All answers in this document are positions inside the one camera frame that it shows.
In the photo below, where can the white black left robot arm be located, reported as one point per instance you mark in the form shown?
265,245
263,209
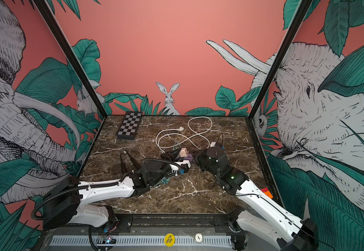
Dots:
73,201

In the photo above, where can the white slotted rail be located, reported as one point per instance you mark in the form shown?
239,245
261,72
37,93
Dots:
139,240

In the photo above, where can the black white checkerboard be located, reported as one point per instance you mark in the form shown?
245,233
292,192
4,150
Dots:
129,126

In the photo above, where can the multicolour puzzle cube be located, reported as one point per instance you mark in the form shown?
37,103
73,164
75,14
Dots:
267,192

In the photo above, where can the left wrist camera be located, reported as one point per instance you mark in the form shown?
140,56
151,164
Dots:
184,166

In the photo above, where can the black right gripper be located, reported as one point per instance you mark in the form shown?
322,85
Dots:
202,156

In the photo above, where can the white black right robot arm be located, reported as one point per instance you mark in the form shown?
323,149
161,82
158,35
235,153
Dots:
275,225

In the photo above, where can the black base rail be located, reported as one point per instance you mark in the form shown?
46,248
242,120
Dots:
222,223

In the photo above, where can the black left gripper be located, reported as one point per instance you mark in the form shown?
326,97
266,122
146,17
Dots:
165,161

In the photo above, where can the purple power strip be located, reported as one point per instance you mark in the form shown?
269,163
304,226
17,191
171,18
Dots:
189,157

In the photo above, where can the pink cube block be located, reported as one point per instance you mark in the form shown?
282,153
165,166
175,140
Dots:
183,153

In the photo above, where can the yellow round sticker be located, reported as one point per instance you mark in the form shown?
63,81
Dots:
169,240

